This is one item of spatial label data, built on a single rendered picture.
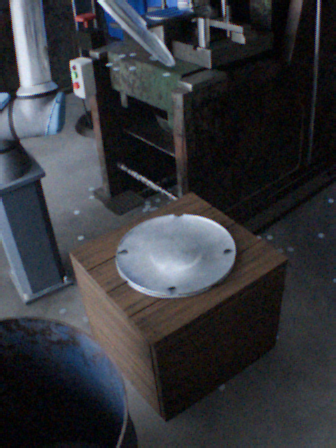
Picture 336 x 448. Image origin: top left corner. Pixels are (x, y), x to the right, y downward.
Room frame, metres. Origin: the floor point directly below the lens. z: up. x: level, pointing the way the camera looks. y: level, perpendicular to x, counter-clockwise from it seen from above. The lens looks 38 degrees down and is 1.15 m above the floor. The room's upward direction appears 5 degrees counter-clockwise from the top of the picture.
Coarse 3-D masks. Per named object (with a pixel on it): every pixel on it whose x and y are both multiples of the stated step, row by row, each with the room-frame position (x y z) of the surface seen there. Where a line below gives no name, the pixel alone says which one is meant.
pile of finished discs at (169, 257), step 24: (168, 216) 1.04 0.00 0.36; (192, 216) 1.03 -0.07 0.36; (144, 240) 0.95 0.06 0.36; (168, 240) 0.94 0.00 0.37; (192, 240) 0.93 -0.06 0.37; (216, 240) 0.93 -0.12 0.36; (120, 264) 0.87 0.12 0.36; (144, 264) 0.86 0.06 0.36; (168, 264) 0.85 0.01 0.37; (192, 264) 0.85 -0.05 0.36; (216, 264) 0.84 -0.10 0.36; (144, 288) 0.78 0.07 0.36; (168, 288) 0.78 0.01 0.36; (192, 288) 0.77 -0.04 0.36
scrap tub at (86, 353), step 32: (0, 320) 0.60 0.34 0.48; (32, 320) 0.61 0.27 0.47; (0, 352) 0.59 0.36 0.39; (32, 352) 0.60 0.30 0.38; (64, 352) 0.59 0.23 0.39; (96, 352) 0.54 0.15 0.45; (0, 384) 0.58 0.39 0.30; (32, 384) 0.60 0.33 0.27; (64, 384) 0.60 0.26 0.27; (96, 384) 0.56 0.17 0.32; (0, 416) 0.55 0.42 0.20; (32, 416) 0.58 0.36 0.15; (64, 416) 0.59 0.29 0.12; (96, 416) 0.57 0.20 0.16; (128, 416) 0.40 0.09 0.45
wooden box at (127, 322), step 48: (192, 192) 1.16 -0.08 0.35; (96, 240) 0.98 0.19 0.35; (240, 240) 0.93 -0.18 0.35; (96, 288) 0.83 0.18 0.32; (240, 288) 0.77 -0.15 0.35; (96, 336) 0.91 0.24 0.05; (144, 336) 0.66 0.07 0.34; (192, 336) 0.68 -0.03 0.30; (240, 336) 0.77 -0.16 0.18; (144, 384) 0.70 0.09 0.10; (192, 384) 0.68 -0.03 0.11
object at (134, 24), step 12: (108, 0) 0.90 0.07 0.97; (120, 0) 1.07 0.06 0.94; (120, 12) 0.88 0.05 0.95; (132, 12) 1.07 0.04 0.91; (120, 24) 0.80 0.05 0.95; (132, 24) 0.89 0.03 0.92; (144, 24) 1.07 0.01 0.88; (132, 36) 0.80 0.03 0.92; (144, 36) 0.91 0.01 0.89; (156, 36) 1.04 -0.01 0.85; (156, 48) 0.92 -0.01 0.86; (168, 60) 0.92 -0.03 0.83
